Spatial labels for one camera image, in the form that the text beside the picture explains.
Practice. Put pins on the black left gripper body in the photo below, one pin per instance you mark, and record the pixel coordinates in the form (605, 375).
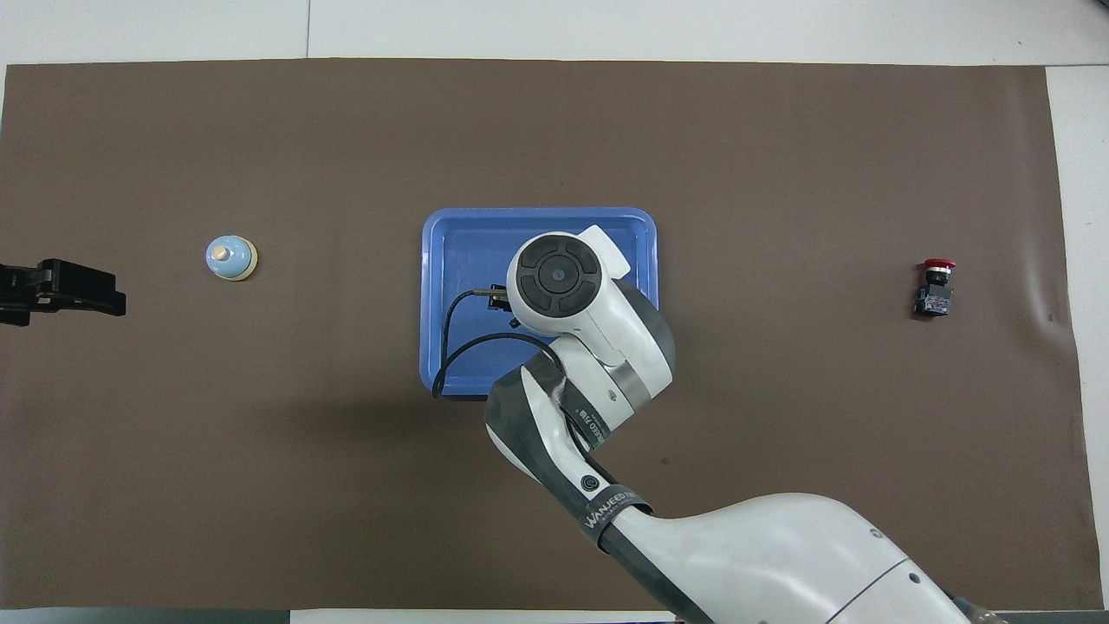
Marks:
(19, 293)

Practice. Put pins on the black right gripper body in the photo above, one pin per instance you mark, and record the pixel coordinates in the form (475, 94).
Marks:
(500, 299)

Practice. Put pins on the red push button switch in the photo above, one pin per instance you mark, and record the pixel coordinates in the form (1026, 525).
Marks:
(933, 299)

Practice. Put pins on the blue plastic tray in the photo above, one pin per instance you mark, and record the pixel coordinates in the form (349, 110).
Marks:
(468, 251)

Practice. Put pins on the light blue desk bell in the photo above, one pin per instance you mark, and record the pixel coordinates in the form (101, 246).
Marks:
(230, 260)

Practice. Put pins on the brown table mat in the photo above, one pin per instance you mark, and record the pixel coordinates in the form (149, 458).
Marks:
(260, 485)

